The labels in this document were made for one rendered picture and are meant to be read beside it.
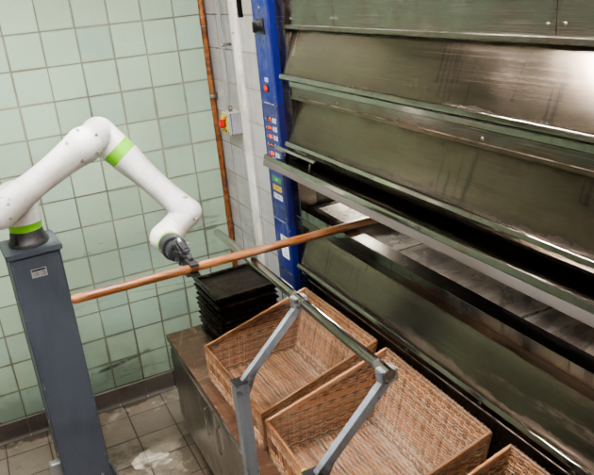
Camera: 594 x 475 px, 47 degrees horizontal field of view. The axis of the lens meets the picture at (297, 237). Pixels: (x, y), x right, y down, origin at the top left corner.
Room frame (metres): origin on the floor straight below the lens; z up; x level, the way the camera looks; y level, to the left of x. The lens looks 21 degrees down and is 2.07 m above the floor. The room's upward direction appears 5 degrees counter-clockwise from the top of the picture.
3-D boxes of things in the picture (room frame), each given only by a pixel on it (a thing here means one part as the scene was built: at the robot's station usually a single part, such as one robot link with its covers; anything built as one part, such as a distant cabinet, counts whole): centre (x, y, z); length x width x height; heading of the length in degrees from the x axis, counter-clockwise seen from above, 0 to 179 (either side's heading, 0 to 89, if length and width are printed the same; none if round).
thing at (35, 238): (2.52, 1.06, 1.23); 0.26 x 0.15 x 0.06; 28
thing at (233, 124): (3.16, 0.25, 1.46); 0.10 x 0.07 x 0.10; 24
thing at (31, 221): (2.46, 1.03, 1.36); 0.16 x 0.13 x 0.19; 178
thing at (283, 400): (2.23, 0.08, 0.72); 0.56 x 0.49 x 0.28; 25
